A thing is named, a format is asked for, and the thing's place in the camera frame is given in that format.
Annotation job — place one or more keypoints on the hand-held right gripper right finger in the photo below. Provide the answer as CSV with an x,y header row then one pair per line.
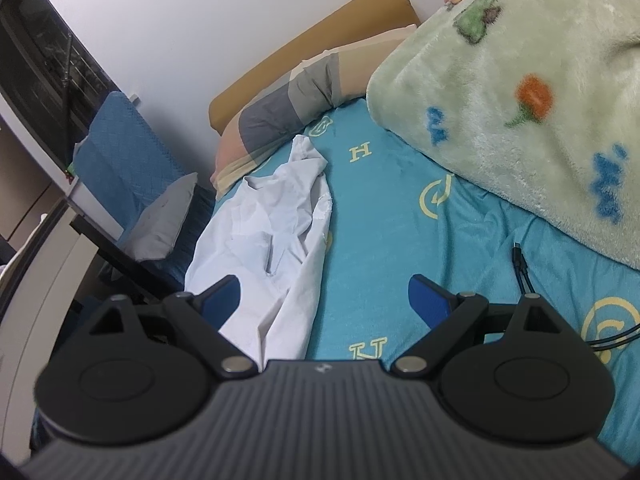
x,y
425,300

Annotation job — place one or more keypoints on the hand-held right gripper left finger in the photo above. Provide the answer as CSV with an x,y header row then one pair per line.
x,y
222,300

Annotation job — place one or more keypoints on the white shirt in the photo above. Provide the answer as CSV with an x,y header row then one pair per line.
x,y
240,240

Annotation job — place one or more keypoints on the teal printed bed sheet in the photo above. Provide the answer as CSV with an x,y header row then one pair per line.
x,y
390,220

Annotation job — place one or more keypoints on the grey seat cushion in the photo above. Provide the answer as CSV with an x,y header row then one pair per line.
x,y
160,220

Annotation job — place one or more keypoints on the blue covered chair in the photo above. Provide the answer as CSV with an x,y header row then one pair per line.
x,y
115,145

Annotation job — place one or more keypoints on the colour block pillow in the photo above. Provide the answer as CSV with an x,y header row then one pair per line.
x,y
280,120

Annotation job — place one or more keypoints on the green printed fleece blanket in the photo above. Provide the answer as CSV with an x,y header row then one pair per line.
x,y
500,85

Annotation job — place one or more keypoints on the mustard yellow cushion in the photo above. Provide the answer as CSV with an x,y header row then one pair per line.
x,y
300,45

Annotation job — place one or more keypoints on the white table with dark frame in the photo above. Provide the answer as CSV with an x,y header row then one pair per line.
x,y
45,280

